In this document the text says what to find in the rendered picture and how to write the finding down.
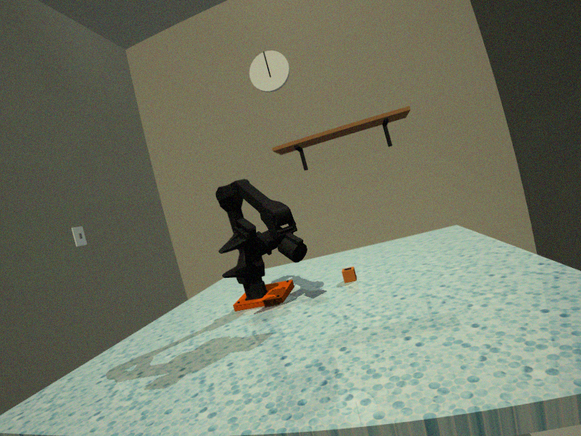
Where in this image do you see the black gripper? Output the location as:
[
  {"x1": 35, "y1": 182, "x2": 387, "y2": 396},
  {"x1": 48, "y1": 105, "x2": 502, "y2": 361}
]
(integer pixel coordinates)
[{"x1": 219, "y1": 219, "x2": 274, "y2": 282}]

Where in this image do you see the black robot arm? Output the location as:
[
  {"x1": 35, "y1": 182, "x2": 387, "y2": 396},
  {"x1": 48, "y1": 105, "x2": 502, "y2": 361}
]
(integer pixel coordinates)
[{"x1": 216, "y1": 179, "x2": 307, "y2": 301}]

